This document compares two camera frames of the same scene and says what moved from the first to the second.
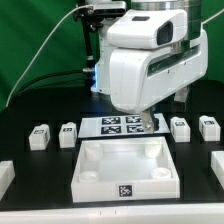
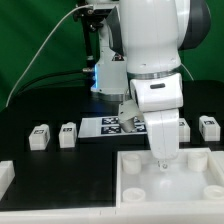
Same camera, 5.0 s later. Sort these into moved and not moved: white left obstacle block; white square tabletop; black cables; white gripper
Moved: white square tabletop; white gripper
Not moved: white left obstacle block; black cables
